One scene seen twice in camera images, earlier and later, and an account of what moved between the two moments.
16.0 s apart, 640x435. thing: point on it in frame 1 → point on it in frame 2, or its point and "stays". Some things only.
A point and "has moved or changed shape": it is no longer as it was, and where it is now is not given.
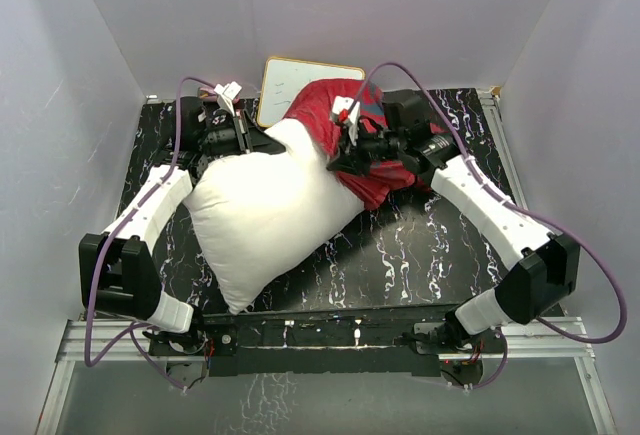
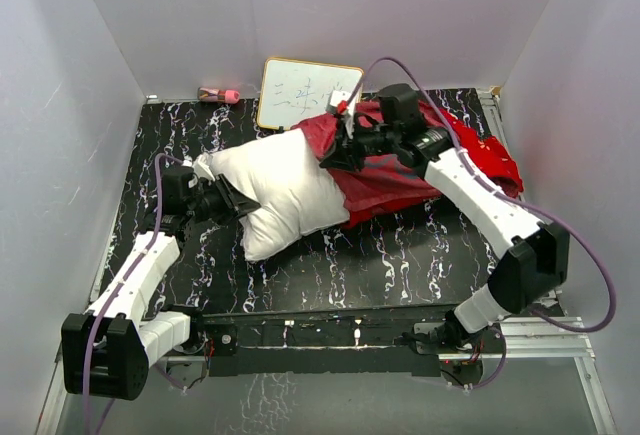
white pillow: x=256 y=209 has moved or changed shape
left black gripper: x=251 y=138 → x=235 y=204
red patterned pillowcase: x=312 y=110 → x=497 y=161
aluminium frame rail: x=131 y=341 stays
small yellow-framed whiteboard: x=285 y=78 stays
